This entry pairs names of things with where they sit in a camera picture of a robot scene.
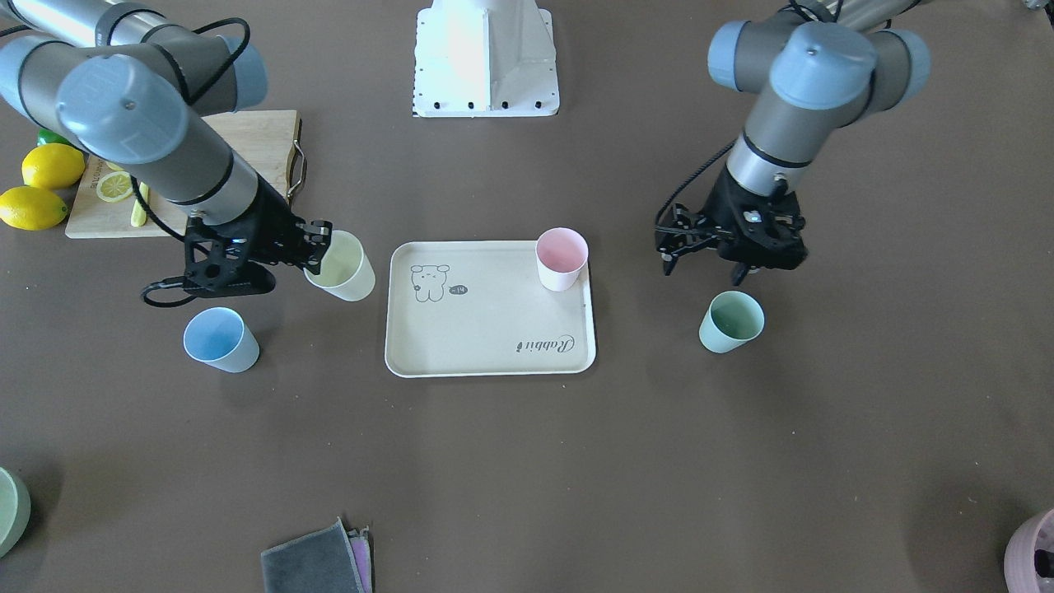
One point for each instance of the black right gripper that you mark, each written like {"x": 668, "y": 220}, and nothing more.
{"x": 272, "y": 224}

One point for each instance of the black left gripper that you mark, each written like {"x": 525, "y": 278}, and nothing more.
{"x": 729, "y": 207}

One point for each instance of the pale yellow cup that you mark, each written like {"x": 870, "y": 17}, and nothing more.
{"x": 345, "y": 270}

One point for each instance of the green cup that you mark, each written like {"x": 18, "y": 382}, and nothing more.
{"x": 732, "y": 320}

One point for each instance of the pink cup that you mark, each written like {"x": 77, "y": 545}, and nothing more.
{"x": 561, "y": 255}

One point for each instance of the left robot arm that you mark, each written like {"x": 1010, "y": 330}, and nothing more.
{"x": 815, "y": 67}

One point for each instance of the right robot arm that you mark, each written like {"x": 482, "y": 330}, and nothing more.
{"x": 124, "y": 83}

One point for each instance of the cream rabbit tray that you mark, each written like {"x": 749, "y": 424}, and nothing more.
{"x": 477, "y": 308}

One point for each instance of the wooden cutting board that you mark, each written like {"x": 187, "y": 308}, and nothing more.
{"x": 265, "y": 139}

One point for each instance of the blue cup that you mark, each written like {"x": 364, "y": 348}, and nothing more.
{"x": 220, "y": 338}

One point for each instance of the yellow plastic knife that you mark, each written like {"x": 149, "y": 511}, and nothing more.
{"x": 140, "y": 208}

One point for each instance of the lemon slice lower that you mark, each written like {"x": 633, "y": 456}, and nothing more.
{"x": 114, "y": 187}

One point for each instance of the whole lemon upper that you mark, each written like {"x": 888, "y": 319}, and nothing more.
{"x": 53, "y": 166}

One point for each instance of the whole lemon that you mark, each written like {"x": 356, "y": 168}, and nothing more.
{"x": 53, "y": 166}
{"x": 32, "y": 209}

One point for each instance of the whole lemon lower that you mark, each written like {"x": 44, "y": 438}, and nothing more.
{"x": 32, "y": 209}

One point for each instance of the pink cloth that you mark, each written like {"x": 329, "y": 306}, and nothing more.
{"x": 360, "y": 544}

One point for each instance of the green lime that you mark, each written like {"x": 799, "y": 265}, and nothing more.
{"x": 47, "y": 137}

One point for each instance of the grey cloth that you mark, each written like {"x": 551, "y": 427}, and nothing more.
{"x": 321, "y": 561}

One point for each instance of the green bowl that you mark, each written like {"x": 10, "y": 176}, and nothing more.
{"x": 15, "y": 510}

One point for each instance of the pink bowl with ice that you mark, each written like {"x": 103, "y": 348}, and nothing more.
{"x": 1028, "y": 556}

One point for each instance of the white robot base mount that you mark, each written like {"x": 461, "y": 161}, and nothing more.
{"x": 485, "y": 59}

